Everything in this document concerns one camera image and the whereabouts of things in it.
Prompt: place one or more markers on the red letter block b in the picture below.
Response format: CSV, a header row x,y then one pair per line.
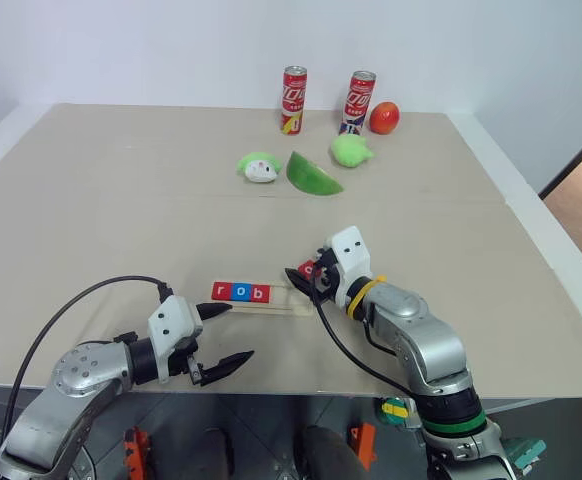
x,y
259,293

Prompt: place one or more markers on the yellow wrist band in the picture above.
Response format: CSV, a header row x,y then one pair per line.
x,y
358,296

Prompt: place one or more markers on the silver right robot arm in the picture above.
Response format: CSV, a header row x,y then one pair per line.
x,y
421,340

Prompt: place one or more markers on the teal plastic part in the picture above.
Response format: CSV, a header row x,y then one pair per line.
x,y
523,452

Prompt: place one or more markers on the green plush toy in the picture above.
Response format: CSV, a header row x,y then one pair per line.
x,y
350,151

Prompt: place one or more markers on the red letter block r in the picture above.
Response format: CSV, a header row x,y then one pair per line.
x,y
221,291

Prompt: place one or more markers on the blue letter block o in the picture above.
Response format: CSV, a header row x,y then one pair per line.
x,y
241,292

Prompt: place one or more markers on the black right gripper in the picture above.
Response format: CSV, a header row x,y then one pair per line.
x,y
328,282

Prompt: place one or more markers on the green plush with white face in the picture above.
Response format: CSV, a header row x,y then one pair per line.
x,y
257,169

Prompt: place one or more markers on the red letter block o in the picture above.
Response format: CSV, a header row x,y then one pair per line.
x,y
307,270

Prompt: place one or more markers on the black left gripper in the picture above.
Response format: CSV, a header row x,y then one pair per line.
x,y
181,357

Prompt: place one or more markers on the red tomato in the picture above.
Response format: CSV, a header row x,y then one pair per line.
x,y
384,118

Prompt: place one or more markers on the red soda can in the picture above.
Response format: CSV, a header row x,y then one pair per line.
x,y
293,100
357,102

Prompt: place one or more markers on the tan cardboard table cover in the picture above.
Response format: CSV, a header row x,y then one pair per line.
x,y
121,225

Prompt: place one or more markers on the green yellow plastic part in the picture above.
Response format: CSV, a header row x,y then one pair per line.
x,y
393,410

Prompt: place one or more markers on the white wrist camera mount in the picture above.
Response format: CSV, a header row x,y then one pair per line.
x,y
171,320
352,252

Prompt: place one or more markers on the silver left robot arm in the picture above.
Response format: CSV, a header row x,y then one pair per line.
x,y
86,372

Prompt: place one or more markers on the orange black clamp tool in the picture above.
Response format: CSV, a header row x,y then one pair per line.
x,y
363,445
136,452

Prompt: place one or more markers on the long wooden tray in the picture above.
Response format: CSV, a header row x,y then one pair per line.
x,y
291,302

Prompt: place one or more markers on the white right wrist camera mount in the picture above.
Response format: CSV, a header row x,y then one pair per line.
x,y
352,252

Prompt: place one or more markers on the green melon wedge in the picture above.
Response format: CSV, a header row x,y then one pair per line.
x,y
311,177

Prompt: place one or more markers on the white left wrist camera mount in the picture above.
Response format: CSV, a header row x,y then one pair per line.
x,y
171,320

